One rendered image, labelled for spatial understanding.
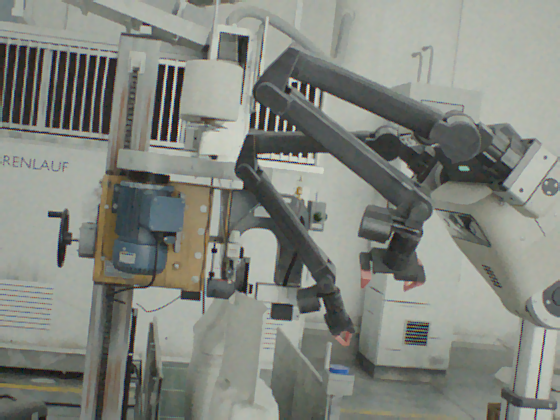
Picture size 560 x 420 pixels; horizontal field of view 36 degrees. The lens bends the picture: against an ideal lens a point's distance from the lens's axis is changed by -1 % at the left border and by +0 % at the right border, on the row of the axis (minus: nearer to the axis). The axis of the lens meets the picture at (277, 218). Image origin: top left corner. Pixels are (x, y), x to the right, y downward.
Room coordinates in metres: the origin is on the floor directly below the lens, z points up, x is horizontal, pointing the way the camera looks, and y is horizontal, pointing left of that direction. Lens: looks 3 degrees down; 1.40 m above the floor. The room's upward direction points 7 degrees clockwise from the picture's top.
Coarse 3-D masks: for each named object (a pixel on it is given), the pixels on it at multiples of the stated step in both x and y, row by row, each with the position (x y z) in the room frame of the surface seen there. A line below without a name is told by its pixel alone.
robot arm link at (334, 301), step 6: (336, 288) 2.43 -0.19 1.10; (318, 294) 2.43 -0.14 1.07; (324, 294) 2.42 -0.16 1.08; (330, 294) 2.41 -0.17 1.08; (336, 294) 2.41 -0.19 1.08; (318, 300) 2.42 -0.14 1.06; (324, 300) 2.42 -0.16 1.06; (330, 300) 2.41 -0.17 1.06; (336, 300) 2.41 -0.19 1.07; (342, 300) 2.43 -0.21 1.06; (324, 306) 2.44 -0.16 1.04; (330, 306) 2.42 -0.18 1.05; (336, 306) 2.42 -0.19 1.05; (342, 306) 2.43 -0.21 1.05
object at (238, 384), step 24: (240, 312) 2.18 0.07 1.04; (264, 312) 2.30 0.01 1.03; (240, 336) 2.16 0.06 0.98; (240, 360) 2.15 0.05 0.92; (216, 384) 2.28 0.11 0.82; (240, 384) 2.14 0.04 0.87; (264, 384) 2.26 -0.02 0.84; (216, 408) 2.23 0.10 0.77; (240, 408) 2.10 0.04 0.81; (264, 408) 2.10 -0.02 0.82
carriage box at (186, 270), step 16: (112, 176) 2.50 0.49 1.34; (112, 192) 2.50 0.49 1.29; (176, 192) 2.53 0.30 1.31; (192, 192) 2.54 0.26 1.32; (208, 192) 2.55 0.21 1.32; (192, 208) 2.54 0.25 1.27; (208, 208) 2.55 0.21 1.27; (112, 224) 2.51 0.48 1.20; (192, 224) 2.54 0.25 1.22; (208, 224) 2.55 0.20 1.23; (96, 240) 2.49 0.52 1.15; (112, 240) 2.51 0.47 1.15; (192, 240) 2.54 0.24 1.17; (208, 240) 2.55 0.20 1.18; (96, 256) 2.49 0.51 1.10; (112, 256) 2.51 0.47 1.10; (176, 256) 2.54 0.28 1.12; (192, 256) 2.54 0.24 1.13; (96, 272) 2.49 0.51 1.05; (176, 272) 2.54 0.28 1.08; (192, 272) 2.55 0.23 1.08; (176, 288) 2.54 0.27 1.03; (192, 288) 2.55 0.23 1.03
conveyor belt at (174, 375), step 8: (168, 368) 4.21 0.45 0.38; (176, 368) 4.23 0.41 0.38; (184, 368) 4.25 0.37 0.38; (168, 376) 4.05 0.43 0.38; (176, 376) 4.07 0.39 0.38; (184, 376) 4.09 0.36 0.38; (168, 384) 3.91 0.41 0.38; (176, 384) 3.92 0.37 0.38; (184, 384) 3.94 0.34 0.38; (168, 392) 3.77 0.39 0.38; (176, 392) 3.79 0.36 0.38; (184, 392) 3.81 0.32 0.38; (168, 400) 3.64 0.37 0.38; (176, 400) 3.66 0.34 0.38; (160, 408) 3.50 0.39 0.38; (168, 408) 3.52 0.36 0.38; (176, 408) 3.54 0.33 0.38; (160, 416) 3.40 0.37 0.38; (168, 416) 3.41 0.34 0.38; (176, 416) 3.42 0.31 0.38
